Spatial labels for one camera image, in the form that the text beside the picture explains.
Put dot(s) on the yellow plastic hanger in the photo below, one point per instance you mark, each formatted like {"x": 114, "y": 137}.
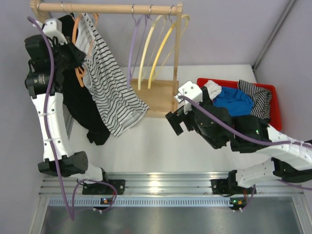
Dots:
{"x": 153, "y": 75}

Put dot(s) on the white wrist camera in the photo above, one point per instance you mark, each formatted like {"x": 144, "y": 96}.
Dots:
{"x": 190, "y": 90}
{"x": 53, "y": 28}

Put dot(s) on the slotted white cable duct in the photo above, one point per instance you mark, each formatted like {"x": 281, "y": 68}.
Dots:
{"x": 122, "y": 201}

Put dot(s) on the white garment in bin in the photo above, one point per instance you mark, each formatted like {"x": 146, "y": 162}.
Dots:
{"x": 213, "y": 89}

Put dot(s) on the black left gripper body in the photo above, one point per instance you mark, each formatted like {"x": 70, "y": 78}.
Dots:
{"x": 70, "y": 56}

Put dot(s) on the striped garment in bin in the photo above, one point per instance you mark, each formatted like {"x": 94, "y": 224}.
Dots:
{"x": 261, "y": 98}

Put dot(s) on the black white striped tank top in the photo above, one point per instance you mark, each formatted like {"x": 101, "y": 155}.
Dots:
{"x": 118, "y": 105}

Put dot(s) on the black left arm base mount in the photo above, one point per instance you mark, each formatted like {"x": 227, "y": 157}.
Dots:
{"x": 101, "y": 189}

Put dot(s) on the purple plastic hanger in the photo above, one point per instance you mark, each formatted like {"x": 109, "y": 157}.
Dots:
{"x": 131, "y": 67}

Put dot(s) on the aluminium mounting rail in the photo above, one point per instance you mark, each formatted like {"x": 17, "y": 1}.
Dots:
{"x": 166, "y": 184}

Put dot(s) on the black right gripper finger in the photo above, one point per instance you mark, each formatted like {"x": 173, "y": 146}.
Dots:
{"x": 178, "y": 126}
{"x": 175, "y": 117}

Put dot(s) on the blue garment in bin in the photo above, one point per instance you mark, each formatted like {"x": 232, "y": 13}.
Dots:
{"x": 235, "y": 101}

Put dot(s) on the wooden clothes rack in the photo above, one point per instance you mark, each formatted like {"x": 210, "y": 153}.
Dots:
{"x": 161, "y": 98}

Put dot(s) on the orange plastic hanger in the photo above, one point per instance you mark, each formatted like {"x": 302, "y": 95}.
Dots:
{"x": 80, "y": 71}

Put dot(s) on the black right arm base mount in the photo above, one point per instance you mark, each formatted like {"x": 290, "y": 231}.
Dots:
{"x": 226, "y": 188}

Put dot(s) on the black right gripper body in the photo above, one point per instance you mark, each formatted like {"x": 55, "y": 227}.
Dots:
{"x": 192, "y": 123}

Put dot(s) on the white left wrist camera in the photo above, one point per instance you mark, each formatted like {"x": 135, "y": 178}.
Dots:
{"x": 53, "y": 28}

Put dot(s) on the red plastic bin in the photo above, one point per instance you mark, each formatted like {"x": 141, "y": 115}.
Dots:
{"x": 275, "y": 115}

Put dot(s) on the cream plastic hanger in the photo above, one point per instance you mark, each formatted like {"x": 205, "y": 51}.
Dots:
{"x": 141, "y": 75}

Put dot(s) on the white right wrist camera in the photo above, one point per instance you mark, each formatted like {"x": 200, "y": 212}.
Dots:
{"x": 190, "y": 90}

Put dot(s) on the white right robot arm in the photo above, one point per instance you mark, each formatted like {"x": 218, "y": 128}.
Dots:
{"x": 290, "y": 160}

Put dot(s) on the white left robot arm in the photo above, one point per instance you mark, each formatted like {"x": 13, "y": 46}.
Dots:
{"x": 51, "y": 85}

